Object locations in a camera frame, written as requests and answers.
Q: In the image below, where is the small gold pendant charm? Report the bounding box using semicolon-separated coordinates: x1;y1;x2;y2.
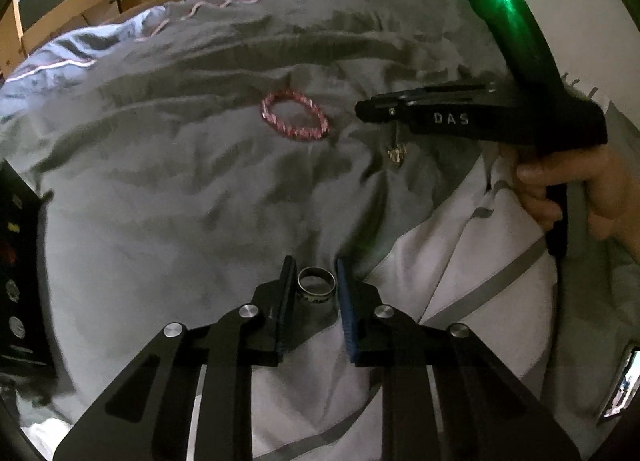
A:
386;143;407;167

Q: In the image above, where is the pink crystal bead bracelet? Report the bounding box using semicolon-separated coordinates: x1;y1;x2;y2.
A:
259;88;331;142

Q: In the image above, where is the black open jewelry box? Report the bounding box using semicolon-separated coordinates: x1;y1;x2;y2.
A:
0;161;56;379

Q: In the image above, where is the person's right hand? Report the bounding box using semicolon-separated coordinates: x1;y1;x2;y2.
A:
499;142;640;242

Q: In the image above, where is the grey blue striped duvet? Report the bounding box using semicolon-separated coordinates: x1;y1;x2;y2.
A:
1;0;639;458

